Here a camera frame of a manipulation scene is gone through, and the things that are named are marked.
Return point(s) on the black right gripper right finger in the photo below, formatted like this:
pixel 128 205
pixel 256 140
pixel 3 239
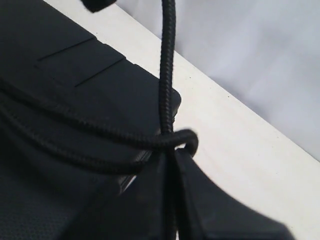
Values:
pixel 205 212

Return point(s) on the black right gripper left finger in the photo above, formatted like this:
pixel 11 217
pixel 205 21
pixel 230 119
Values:
pixel 142 212

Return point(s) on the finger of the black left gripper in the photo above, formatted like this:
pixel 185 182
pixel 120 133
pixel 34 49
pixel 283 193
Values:
pixel 97 5

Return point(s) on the black plastic case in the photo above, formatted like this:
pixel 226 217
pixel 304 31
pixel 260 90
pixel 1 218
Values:
pixel 75 117

